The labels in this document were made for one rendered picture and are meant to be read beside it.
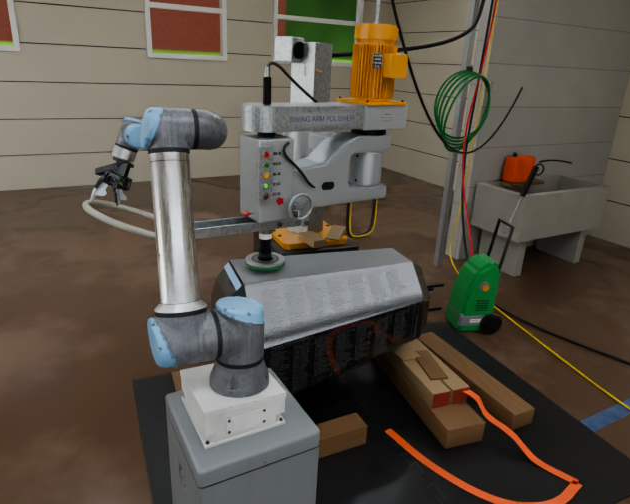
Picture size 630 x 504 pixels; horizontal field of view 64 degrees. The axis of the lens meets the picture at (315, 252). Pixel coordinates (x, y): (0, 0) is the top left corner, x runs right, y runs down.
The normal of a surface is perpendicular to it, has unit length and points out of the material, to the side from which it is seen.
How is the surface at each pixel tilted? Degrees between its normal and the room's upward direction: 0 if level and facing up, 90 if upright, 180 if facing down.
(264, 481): 90
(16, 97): 90
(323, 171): 90
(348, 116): 90
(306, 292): 45
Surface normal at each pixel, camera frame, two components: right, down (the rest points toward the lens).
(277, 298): 0.32, -0.42
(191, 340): 0.47, 0.04
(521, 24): 0.48, 0.33
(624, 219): -0.87, 0.14
